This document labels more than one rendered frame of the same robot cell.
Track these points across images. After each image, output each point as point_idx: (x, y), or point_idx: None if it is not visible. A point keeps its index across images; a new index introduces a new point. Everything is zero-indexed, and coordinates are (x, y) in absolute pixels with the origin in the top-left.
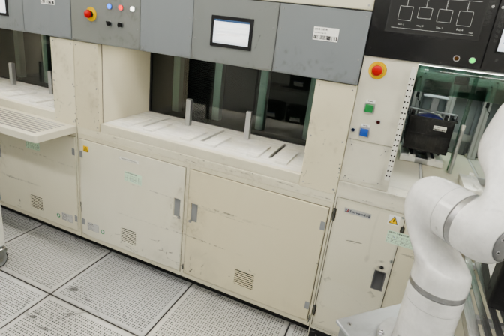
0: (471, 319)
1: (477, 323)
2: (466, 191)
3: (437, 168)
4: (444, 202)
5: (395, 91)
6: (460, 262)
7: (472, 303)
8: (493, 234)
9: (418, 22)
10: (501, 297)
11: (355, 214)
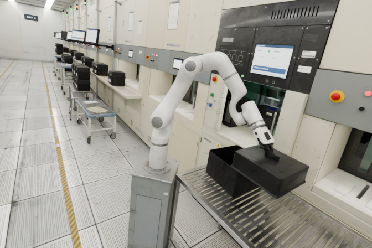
0: (191, 170)
1: (191, 171)
2: None
3: None
4: None
5: (220, 88)
6: (162, 133)
7: (200, 169)
8: (151, 117)
9: None
10: (207, 168)
11: (207, 140)
